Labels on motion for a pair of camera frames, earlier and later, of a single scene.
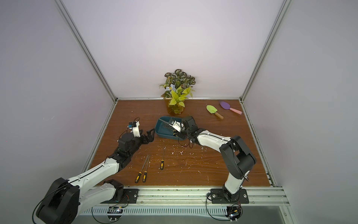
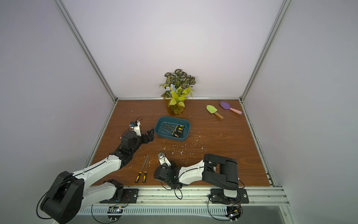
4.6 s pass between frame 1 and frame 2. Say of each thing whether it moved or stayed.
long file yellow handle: stayed
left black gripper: stayed
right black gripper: moved
